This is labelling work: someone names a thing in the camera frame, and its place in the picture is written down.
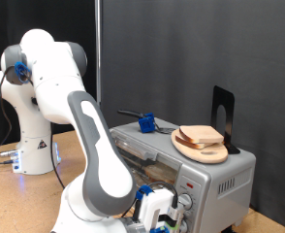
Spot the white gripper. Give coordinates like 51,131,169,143
138,188,176,233

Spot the glass oven door with handle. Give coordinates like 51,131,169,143
111,129,184,195

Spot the black spatula with blue block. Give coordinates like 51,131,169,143
117,109,175,135

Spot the silver oven knob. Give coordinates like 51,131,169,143
178,192,194,212
180,216,190,233

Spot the silver toaster oven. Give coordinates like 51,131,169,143
110,116,257,233

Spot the wooden cutting board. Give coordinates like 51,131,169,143
170,129,230,165

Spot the black metal bookend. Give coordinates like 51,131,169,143
210,84,241,155

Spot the dark grey backdrop curtain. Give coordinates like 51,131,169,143
102,0,285,232

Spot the metal pole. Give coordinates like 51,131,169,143
94,0,103,105

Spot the black backdrop curtain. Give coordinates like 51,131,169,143
0,0,98,149

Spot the blue cable clip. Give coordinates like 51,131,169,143
14,60,33,84
135,184,155,201

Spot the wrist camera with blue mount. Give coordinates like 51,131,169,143
149,206,185,233

